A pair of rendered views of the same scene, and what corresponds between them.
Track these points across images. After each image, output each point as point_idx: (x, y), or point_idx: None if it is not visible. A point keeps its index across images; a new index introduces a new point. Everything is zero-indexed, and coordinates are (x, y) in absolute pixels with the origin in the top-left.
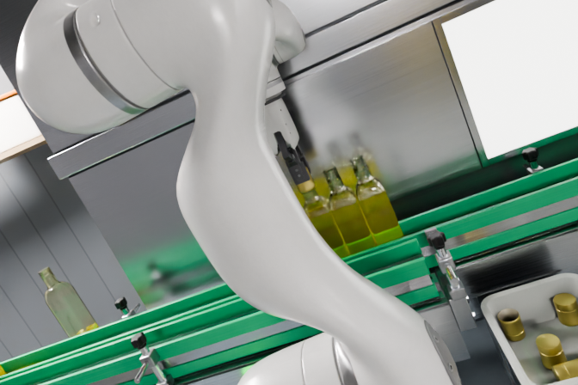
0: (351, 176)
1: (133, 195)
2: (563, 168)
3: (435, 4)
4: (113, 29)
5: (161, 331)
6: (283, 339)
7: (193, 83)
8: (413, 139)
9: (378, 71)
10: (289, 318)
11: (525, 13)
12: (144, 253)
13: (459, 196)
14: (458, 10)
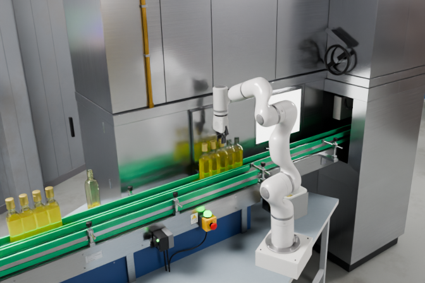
0: None
1: (139, 139)
2: None
3: None
4: (284, 113)
5: (165, 196)
6: (215, 195)
7: (287, 123)
8: (240, 134)
9: (238, 109)
10: (286, 165)
11: (274, 102)
12: (132, 167)
13: (244, 155)
14: None
